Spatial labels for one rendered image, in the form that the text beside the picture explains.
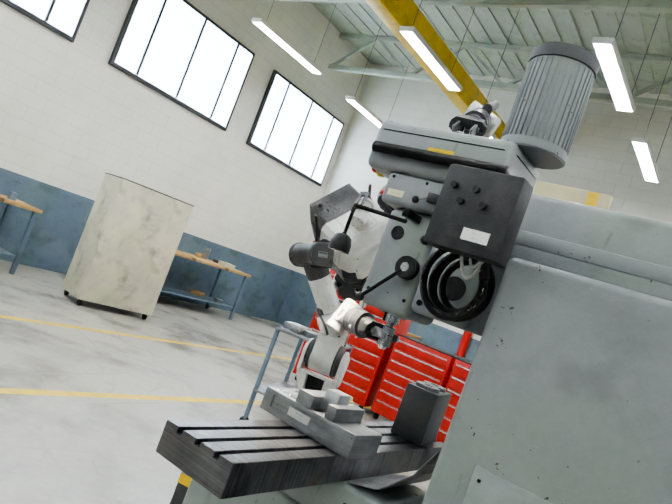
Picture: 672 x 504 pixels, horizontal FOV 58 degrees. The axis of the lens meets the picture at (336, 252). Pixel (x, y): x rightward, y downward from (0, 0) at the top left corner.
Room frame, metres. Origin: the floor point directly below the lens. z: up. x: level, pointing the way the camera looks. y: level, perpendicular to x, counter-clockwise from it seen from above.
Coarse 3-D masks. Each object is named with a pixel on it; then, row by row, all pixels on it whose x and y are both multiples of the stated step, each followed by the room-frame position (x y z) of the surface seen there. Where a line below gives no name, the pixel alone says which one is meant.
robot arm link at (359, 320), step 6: (354, 312) 2.03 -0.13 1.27; (360, 312) 2.02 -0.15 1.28; (366, 312) 2.01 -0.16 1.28; (348, 318) 2.03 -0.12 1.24; (354, 318) 2.00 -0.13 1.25; (360, 318) 2.00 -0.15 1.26; (366, 318) 1.99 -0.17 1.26; (372, 318) 2.01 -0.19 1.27; (348, 324) 2.02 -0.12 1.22; (354, 324) 2.00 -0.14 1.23; (360, 324) 1.97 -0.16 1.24; (366, 324) 1.93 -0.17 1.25; (372, 324) 1.93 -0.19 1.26; (378, 324) 1.95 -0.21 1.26; (348, 330) 2.04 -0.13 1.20; (354, 330) 2.00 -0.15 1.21; (360, 330) 1.97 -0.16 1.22; (366, 330) 1.92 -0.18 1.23; (360, 336) 2.02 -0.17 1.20; (366, 336) 1.93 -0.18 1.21; (372, 336) 1.94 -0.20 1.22
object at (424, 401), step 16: (416, 384) 2.22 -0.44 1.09; (432, 384) 2.30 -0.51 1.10; (416, 400) 2.18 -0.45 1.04; (432, 400) 2.16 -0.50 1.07; (448, 400) 2.33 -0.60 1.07; (400, 416) 2.19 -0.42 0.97; (416, 416) 2.17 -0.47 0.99; (432, 416) 2.17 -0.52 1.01; (400, 432) 2.19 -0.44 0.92; (416, 432) 2.16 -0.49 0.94; (432, 432) 2.25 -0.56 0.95
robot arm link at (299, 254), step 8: (296, 248) 2.34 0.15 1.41; (304, 248) 2.30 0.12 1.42; (296, 256) 2.33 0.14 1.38; (304, 256) 2.29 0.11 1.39; (296, 264) 2.37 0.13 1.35; (304, 264) 2.31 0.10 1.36; (312, 272) 2.30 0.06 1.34; (320, 272) 2.30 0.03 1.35; (328, 272) 2.33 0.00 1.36; (312, 280) 2.32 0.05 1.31
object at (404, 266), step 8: (408, 256) 1.80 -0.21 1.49; (400, 264) 1.81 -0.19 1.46; (408, 264) 1.79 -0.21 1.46; (416, 264) 1.78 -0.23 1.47; (400, 272) 1.80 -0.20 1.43; (408, 272) 1.79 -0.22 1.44; (416, 272) 1.79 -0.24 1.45; (384, 280) 1.82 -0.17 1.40; (368, 288) 1.85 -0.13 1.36; (360, 296) 1.85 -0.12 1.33
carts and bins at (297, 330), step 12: (288, 324) 4.98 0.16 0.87; (300, 324) 5.16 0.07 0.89; (276, 336) 4.88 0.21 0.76; (300, 336) 4.83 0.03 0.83; (312, 336) 4.94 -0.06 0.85; (348, 336) 5.23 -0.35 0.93; (348, 348) 5.33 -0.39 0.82; (264, 360) 4.89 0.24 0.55; (264, 372) 4.91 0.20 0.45; (288, 372) 5.62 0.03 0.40; (276, 384) 5.35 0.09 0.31; (288, 384) 5.55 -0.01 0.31; (252, 396) 4.89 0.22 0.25
